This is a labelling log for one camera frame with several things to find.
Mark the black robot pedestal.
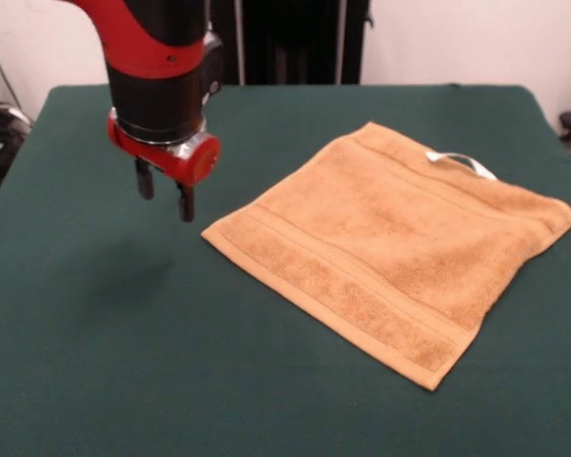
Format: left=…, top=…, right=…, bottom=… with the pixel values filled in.
left=208, top=0, right=375, bottom=87

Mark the dark green table cloth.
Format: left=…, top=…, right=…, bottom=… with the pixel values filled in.
left=0, top=83, right=571, bottom=457

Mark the orange terry towel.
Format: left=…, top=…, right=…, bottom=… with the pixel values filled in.
left=200, top=121, right=571, bottom=392

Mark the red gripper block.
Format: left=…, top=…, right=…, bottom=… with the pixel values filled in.
left=107, top=108, right=222, bottom=224

